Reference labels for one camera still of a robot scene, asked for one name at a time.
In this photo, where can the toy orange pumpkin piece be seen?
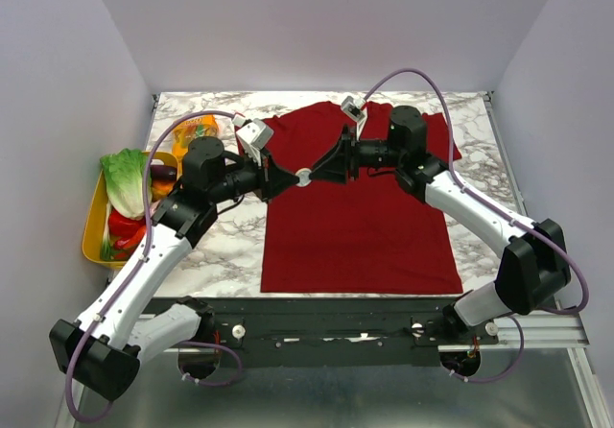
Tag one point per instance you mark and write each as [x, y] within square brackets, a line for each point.
[161, 189]

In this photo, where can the toy red bell pepper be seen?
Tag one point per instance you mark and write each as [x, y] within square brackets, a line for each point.
[121, 226]

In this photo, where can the red t-shirt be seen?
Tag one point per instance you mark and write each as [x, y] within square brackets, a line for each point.
[364, 237]

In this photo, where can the small gold brooch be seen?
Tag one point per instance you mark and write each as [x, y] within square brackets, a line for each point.
[303, 177]

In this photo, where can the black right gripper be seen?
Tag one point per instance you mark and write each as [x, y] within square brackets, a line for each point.
[348, 154]

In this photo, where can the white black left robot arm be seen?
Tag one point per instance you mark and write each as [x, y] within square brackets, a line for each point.
[96, 349]

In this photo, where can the toy purple eggplant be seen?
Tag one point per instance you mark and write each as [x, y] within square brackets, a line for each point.
[163, 172]

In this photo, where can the aluminium frame rail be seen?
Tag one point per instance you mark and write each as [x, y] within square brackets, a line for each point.
[177, 328]

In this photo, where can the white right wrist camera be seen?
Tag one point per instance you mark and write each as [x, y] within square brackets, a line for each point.
[355, 109]

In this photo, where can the toy green lettuce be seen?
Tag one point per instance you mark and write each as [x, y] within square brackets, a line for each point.
[124, 176]

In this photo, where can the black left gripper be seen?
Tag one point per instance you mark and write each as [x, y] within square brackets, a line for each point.
[272, 179]

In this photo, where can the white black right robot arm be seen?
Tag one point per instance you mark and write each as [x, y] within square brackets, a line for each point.
[532, 255]

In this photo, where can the orange snack packet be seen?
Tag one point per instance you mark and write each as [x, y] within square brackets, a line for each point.
[187, 131]

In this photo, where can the toy green onion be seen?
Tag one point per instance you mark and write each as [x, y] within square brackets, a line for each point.
[109, 253]

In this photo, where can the toy orange carrot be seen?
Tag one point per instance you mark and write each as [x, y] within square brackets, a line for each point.
[129, 243]

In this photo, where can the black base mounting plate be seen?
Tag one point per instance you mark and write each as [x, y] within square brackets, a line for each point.
[336, 332]

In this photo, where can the yellow plastic basket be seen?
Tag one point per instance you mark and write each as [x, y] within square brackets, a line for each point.
[96, 227]

